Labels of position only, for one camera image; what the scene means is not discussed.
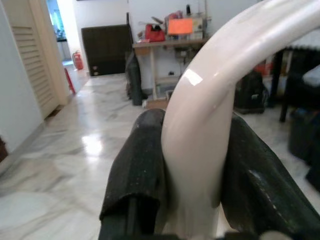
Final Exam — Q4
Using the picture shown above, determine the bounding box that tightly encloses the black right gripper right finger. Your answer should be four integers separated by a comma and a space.
221, 112, 320, 240

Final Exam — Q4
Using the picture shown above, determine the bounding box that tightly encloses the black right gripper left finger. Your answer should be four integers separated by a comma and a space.
98, 109, 172, 240

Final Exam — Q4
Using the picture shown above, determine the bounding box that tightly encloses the white curved plastic handle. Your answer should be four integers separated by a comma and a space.
156, 0, 320, 240

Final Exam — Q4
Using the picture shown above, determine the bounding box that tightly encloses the black plastic bin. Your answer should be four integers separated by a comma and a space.
287, 109, 320, 164

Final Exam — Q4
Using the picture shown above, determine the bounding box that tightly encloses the brown cardboard piece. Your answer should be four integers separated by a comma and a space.
146, 98, 173, 109

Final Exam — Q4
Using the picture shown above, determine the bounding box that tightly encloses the black rolled bag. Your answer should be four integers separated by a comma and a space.
124, 51, 144, 106

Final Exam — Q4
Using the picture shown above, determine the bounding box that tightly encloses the black square case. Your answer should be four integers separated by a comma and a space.
234, 71, 270, 115

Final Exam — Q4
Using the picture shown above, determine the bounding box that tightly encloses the black chair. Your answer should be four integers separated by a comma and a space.
271, 46, 320, 123

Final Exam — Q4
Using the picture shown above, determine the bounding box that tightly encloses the red fire extinguisher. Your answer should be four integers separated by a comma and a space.
72, 49, 85, 71

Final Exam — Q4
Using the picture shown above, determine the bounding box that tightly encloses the dark brown wooden panel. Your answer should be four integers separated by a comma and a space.
81, 24, 133, 77

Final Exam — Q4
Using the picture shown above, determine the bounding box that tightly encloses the light wooden work table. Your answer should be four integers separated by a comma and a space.
132, 38, 210, 101

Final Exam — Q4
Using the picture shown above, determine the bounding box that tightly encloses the red bag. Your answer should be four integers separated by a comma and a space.
144, 23, 166, 43

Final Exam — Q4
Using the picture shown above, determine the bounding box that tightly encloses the cream louvered door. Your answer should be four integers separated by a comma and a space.
8, 0, 70, 120

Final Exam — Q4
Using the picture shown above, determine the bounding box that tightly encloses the orange paper sheet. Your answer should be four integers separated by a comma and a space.
167, 17, 195, 36

